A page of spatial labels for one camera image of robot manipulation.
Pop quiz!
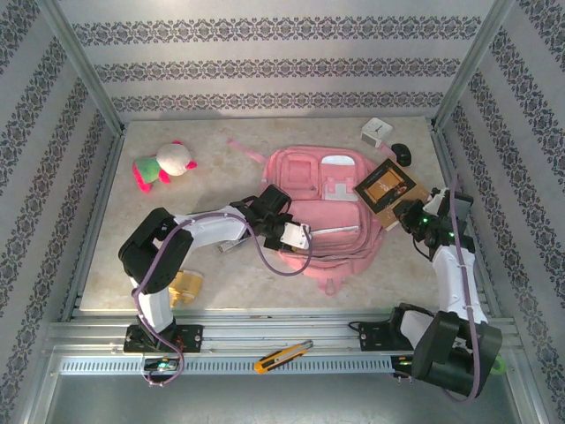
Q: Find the brown book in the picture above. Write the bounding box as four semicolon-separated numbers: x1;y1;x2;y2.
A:
354;158;430;231

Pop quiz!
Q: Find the aluminium frame post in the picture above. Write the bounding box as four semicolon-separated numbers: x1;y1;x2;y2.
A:
430;0;517;133
37;0;127;133

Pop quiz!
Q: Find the gold shiny box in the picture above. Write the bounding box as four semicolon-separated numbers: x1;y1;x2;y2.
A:
169;269;205;307

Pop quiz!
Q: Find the white square clock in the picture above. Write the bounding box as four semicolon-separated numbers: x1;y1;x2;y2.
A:
360;117;394;149

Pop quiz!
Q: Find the yellow utility knife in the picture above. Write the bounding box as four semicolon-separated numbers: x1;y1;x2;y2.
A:
253;338;314;375

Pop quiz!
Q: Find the silver pen box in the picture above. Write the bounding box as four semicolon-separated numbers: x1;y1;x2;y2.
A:
217;236;251;256

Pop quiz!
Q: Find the slotted grey cable duct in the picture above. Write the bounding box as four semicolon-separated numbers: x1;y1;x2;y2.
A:
56;355;395;376

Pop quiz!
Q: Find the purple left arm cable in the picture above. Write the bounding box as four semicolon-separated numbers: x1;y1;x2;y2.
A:
131;211;314;389

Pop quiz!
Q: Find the aluminium side rail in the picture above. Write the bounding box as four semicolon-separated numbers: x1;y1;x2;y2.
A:
430;127;504;319
61;130;127;322

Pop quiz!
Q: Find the white pink green plush toy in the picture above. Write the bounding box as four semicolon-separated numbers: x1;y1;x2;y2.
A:
132;140;199;194

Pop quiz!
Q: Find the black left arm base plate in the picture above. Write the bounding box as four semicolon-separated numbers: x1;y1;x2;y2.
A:
123;324;205;354

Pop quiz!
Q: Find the black computer mouse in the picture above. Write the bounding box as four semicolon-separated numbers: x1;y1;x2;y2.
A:
390;143;416;168

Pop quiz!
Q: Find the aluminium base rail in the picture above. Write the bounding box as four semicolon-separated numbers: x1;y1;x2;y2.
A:
43;308;517;354

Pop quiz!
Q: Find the pink backpack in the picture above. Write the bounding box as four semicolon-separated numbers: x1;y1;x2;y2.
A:
226;139;398;296

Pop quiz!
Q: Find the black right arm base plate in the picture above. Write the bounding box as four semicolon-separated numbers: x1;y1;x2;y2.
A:
348;322;438;353

